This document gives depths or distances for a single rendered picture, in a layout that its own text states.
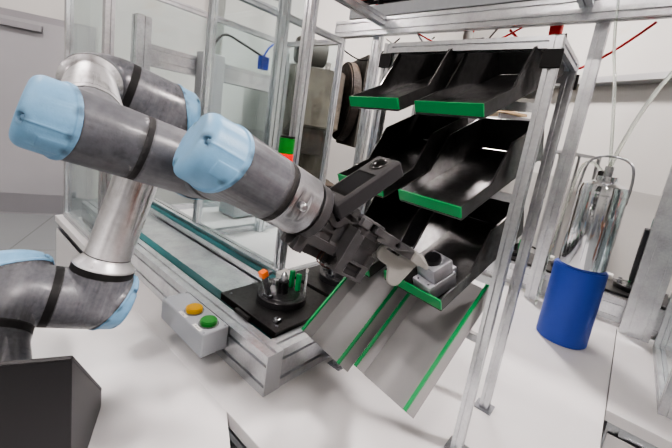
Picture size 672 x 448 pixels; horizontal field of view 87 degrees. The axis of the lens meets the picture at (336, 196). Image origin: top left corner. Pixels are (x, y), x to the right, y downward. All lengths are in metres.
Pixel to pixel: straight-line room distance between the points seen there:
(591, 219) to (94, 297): 1.36
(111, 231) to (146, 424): 0.38
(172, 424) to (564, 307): 1.19
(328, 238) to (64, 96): 0.31
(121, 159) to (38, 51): 4.74
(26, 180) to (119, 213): 4.48
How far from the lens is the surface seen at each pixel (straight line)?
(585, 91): 1.76
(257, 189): 0.36
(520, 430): 1.04
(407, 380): 0.76
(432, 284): 0.65
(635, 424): 1.27
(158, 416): 0.89
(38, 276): 0.85
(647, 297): 1.77
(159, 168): 0.43
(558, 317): 1.46
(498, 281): 0.73
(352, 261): 0.46
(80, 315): 0.86
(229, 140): 0.35
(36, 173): 5.24
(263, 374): 0.88
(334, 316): 0.86
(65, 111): 0.42
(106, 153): 0.42
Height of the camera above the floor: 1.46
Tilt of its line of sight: 11 degrees down
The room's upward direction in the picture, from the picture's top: 9 degrees clockwise
